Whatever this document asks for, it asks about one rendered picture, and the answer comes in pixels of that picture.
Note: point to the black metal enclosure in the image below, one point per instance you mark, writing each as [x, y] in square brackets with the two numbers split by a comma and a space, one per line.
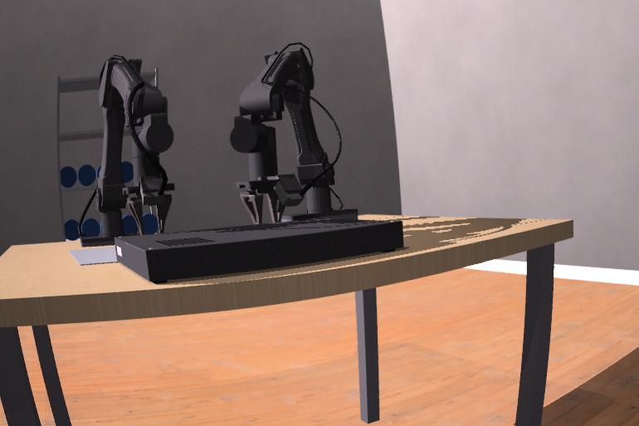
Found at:
[219, 251]

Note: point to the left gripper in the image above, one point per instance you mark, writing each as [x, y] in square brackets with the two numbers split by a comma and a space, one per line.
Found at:
[261, 167]

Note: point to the grey flat mat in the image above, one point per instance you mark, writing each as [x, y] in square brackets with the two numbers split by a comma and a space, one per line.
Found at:
[93, 256]

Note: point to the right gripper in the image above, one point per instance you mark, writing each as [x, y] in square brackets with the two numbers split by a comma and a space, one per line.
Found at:
[151, 183]

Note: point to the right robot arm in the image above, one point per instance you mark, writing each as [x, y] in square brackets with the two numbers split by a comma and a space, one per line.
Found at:
[150, 110]

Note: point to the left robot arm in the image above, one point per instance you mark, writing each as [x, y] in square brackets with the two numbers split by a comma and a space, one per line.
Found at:
[258, 101]

